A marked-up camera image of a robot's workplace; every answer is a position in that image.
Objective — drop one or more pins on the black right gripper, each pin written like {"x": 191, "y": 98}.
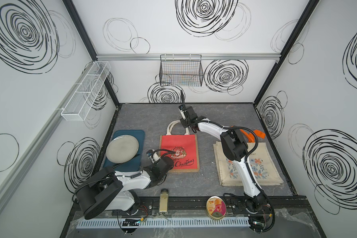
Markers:
{"x": 182, "y": 122}

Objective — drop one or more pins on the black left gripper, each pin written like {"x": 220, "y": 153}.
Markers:
{"x": 161, "y": 159}

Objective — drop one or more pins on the red jute Christmas bag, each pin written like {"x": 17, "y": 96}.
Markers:
{"x": 185, "y": 148}

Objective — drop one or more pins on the beige floral canvas tote bag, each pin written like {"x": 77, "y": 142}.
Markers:
{"x": 261, "y": 163}

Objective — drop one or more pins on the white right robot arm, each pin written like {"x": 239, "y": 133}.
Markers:
{"x": 236, "y": 150}

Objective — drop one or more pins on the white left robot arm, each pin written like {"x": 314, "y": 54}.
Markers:
{"x": 109, "y": 189}

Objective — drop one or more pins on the glass spice bottle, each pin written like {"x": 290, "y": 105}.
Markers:
{"x": 163, "y": 203}

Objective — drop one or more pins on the teal tray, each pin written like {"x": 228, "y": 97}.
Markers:
{"x": 134, "y": 164}

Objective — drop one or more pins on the grey round plate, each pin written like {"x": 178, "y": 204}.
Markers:
{"x": 122, "y": 149}

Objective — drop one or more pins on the round pink tin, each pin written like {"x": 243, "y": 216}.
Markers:
{"x": 216, "y": 208}

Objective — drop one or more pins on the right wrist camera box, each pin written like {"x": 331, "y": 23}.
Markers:
{"x": 182, "y": 111}

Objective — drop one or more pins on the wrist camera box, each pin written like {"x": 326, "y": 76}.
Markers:
{"x": 153, "y": 156}
{"x": 182, "y": 111}

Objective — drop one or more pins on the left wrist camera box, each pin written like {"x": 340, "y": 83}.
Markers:
{"x": 153, "y": 156}

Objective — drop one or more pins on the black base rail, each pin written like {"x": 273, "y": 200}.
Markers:
{"x": 150, "y": 205}

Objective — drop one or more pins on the black wire wall basket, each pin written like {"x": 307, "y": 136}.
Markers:
{"x": 181, "y": 72}

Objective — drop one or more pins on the aluminium wall rail back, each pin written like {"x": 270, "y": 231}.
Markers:
{"x": 211, "y": 56}

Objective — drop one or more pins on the aluminium wall rail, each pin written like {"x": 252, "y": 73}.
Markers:
{"x": 211, "y": 56}
{"x": 24, "y": 163}

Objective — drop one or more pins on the white slotted cable duct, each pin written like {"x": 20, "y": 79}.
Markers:
{"x": 178, "y": 222}

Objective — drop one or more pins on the white wire wall shelf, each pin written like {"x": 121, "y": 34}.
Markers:
{"x": 88, "y": 89}

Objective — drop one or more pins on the aluminium wall rail left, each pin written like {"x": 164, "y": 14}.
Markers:
{"x": 24, "y": 163}

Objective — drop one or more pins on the black corner frame post right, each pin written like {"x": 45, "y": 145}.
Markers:
{"x": 308, "y": 11}

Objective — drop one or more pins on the black corner frame post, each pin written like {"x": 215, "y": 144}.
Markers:
{"x": 308, "y": 11}
{"x": 73, "y": 13}

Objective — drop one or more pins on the black corner frame post left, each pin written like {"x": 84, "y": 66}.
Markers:
{"x": 73, "y": 13}

